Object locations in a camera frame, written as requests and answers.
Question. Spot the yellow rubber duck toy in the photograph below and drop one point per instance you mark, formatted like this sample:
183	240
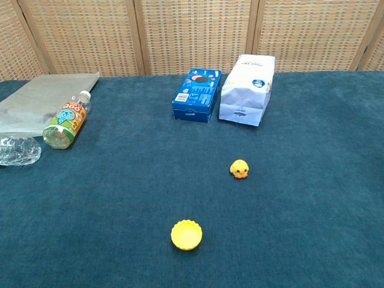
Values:
239	168

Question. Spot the blue cookie box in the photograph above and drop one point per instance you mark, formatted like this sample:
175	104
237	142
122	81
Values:
198	96

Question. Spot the white paper bag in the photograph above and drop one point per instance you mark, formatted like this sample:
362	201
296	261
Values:
247	93

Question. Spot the teal table cloth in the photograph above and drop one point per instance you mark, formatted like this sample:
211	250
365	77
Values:
120	195

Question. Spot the yellow round scalloped dish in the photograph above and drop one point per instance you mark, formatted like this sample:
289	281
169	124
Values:
186	235

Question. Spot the woven rattan folding screen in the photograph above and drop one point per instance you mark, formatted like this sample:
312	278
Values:
192	36

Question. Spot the juice bottle with cartoon label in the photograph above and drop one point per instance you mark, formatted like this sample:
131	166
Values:
66	120

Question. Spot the grey flat padded envelope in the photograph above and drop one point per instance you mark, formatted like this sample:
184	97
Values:
39	99

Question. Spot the clear crumpled plastic bottle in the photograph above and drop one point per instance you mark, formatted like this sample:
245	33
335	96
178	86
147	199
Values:
18	150

